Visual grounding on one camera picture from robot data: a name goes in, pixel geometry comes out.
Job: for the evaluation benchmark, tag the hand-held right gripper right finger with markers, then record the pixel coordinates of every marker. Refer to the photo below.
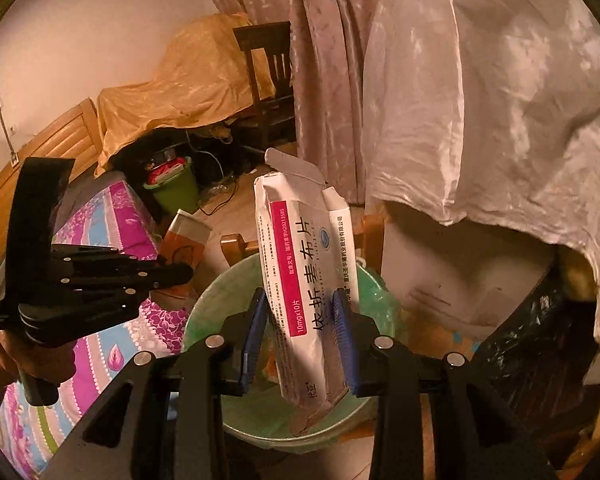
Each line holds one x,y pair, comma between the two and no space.
342,340

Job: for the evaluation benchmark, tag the red packet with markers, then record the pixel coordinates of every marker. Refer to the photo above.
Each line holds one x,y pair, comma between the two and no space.
162,172

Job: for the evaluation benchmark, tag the yellow cover cloth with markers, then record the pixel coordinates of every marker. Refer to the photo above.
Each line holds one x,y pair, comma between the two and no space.
180,85

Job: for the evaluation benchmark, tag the green trash bin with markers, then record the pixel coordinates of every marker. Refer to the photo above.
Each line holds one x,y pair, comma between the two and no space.
177,192

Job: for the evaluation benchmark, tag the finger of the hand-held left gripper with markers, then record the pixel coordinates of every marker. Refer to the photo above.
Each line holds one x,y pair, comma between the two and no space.
170,270
130,292

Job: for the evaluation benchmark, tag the yellow rounded object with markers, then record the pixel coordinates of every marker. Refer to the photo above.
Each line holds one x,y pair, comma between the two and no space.
577,275

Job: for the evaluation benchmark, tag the purple floral bed sheet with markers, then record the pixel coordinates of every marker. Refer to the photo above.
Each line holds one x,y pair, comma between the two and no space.
110,210

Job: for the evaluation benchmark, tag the beige patterned curtain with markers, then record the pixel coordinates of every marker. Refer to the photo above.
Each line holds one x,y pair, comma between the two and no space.
325,85

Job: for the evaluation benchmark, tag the light green plastic basin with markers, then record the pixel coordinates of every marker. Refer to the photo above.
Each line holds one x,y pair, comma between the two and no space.
220,295

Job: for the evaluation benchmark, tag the person's left hand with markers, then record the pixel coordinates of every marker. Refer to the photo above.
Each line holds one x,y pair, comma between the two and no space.
10,360

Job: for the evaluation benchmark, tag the white pink medicine box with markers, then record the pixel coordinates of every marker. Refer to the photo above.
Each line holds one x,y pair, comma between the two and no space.
300,285

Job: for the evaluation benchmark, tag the black plastic bag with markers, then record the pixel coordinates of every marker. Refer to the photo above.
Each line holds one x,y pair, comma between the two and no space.
530,360

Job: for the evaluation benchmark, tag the dark wooden chair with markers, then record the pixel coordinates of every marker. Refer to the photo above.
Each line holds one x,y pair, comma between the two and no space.
260,40

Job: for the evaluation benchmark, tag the white satin cover cloth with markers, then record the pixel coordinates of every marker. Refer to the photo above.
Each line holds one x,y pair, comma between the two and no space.
480,85

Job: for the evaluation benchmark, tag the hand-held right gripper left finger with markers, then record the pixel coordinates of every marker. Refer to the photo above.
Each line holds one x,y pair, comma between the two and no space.
255,330

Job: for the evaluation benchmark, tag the wooden headboard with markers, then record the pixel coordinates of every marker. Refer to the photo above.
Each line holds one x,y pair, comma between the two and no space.
55,140

